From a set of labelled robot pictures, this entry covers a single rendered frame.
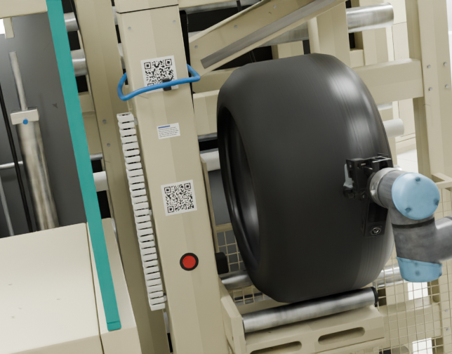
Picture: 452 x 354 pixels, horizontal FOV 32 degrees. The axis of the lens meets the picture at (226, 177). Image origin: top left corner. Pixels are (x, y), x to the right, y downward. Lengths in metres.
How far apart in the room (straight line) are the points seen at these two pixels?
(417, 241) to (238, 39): 1.01
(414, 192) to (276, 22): 1.00
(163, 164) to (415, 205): 0.68
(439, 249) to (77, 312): 0.64
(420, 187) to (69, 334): 0.63
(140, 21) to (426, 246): 0.80
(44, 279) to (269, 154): 0.60
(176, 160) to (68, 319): 0.75
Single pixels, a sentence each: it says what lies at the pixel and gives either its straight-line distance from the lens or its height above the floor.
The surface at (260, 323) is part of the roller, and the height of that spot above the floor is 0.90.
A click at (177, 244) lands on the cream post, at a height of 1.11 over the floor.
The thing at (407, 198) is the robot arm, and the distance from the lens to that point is 1.37.
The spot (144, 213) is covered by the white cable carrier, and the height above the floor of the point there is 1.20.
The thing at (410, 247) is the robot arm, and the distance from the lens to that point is 1.42.
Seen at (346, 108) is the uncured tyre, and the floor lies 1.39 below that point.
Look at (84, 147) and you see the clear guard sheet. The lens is 1.02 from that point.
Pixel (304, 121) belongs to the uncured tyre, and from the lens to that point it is 1.73.
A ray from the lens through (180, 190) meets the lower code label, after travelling 1.85.
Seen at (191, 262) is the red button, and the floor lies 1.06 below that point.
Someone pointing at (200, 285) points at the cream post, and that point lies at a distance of 1.93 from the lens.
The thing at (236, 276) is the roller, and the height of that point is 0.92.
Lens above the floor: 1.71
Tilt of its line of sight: 14 degrees down
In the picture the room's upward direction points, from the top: 8 degrees counter-clockwise
